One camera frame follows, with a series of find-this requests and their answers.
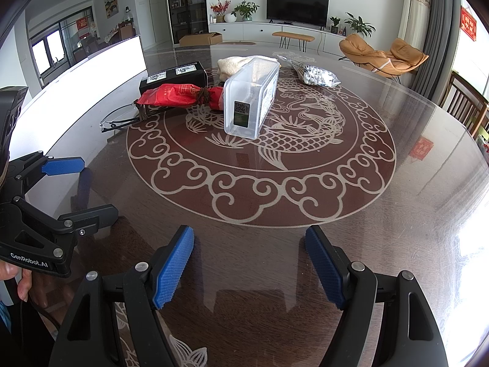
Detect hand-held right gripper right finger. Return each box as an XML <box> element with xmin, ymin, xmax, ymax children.
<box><xmin>305</xmin><ymin>225</ymin><xmax>449</xmax><ymax>367</ymax></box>

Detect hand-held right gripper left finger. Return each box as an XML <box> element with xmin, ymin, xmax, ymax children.
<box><xmin>49</xmin><ymin>225</ymin><xmax>195</xmax><ymax>367</ymax></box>

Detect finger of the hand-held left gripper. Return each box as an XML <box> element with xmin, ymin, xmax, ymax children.
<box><xmin>57</xmin><ymin>204</ymin><xmax>119</xmax><ymax>235</ymax></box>
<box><xmin>8</xmin><ymin>152</ymin><xmax>85</xmax><ymax>199</ymax></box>

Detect clear safety glasses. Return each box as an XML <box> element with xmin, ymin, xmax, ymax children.
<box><xmin>100</xmin><ymin>102</ymin><xmax>144</xmax><ymax>134</ymax></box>

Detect white cardboard box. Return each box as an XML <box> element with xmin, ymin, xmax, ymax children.
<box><xmin>8</xmin><ymin>34</ymin><xmax>148</xmax><ymax>169</ymax></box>

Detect red packet with brown string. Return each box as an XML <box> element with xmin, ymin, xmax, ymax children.
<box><xmin>132</xmin><ymin>83</ymin><xmax>226</xmax><ymax>121</ymax></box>

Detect black rectangular box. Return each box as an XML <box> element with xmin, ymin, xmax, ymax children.
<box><xmin>138</xmin><ymin>61</ymin><xmax>207</xmax><ymax>95</ymax></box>

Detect clear plastic storage container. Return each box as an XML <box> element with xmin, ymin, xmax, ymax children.
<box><xmin>222</xmin><ymin>60</ymin><xmax>281</xmax><ymax>139</ymax></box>

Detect bag of cotton swabs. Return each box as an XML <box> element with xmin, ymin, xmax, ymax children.
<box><xmin>277</xmin><ymin>54</ymin><xmax>341</xmax><ymax>87</ymax></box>

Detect white cotton glove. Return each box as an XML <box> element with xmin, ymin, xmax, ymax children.
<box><xmin>217</xmin><ymin>56</ymin><xmax>278</xmax><ymax>83</ymax></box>

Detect person's left hand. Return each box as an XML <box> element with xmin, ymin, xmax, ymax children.
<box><xmin>0</xmin><ymin>262</ymin><xmax>50</xmax><ymax>310</ymax></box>

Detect brown cardboard box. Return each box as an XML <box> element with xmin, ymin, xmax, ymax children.
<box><xmin>179</xmin><ymin>32</ymin><xmax>223</xmax><ymax>47</ymax></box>

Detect black glass display cabinet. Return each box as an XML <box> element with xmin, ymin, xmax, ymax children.
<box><xmin>165</xmin><ymin>0</ymin><xmax>209</xmax><ymax>45</ymax></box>

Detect dark wooden chair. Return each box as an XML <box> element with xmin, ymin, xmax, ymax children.
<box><xmin>439</xmin><ymin>71</ymin><xmax>489</xmax><ymax>139</ymax></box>

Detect orange lounge chair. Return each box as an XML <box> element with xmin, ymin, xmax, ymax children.
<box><xmin>339</xmin><ymin>34</ymin><xmax>429</xmax><ymax>82</ymax></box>

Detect red flower arrangement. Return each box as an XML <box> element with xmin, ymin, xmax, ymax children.
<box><xmin>211</xmin><ymin>1</ymin><xmax>232</xmax><ymax>23</ymax></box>

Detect wooden bench with metal legs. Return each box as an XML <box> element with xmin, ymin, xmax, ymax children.
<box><xmin>272</xmin><ymin>31</ymin><xmax>315</xmax><ymax>53</ymax></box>

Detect white television cabinet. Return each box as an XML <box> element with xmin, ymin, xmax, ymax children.
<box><xmin>208</xmin><ymin>21</ymin><xmax>356</xmax><ymax>47</ymax></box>

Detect green potted plant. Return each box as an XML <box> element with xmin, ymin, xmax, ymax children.
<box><xmin>231</xmin><ymin>1</ymin><xmax>260</xmax><ymax>22</ymax></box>

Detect large leafy potted plant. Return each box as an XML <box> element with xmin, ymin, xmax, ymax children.
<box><xmin>344</xmin><ymin>12</ymin><xmax>376</xmax><ymax>38</ymax></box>

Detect grey curtain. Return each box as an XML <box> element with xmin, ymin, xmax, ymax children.
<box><xmin>410</xmin><ymin>0</ymin><xmax>465</xmax><ymax>100</ymax></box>

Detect black television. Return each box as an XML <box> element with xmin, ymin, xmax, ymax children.
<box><xmin>266</xmin><ymin>0</ymin><xmax>330</xmax><ymax>28</ymax></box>

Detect white patterned curtain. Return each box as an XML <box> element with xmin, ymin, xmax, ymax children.
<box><xmin>397</xmin><ymin>0</ymin><xmax>432</xmax><ymax>46</ymax></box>

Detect red window decoration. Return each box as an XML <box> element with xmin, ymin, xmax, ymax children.
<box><xmin>460</xmin><ymin>6</ymin><xmax>477</xmax><ymax>42</ymax></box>

